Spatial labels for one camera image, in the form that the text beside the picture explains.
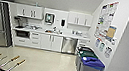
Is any stainless steel dishwasher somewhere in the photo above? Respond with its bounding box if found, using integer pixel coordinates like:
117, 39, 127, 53
61, 36, 79, 56

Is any stainless steel sink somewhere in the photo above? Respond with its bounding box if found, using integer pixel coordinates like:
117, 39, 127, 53
44, 28, 63, 36

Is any white double-door base cabinet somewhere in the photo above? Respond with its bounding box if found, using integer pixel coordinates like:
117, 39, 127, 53
38, 33, 64, 53

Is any grey paper towel dispenser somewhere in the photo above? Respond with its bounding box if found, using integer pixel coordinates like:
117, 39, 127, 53
43, 12, 56, 26

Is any grey bin green lid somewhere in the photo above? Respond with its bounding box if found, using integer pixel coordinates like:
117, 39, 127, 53
73, 45, 97, 71

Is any teal bottle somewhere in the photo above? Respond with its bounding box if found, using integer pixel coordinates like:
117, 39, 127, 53
34, 2, 39, 8

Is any black built-in microwave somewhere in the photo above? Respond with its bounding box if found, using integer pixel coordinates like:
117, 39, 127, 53
15, 29, 32, 40

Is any wide white drawer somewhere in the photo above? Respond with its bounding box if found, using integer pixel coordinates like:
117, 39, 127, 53
12, 35, 32, 48

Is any large colourful wall poster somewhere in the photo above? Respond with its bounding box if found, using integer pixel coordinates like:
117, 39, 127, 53
93, 0, 122, 43

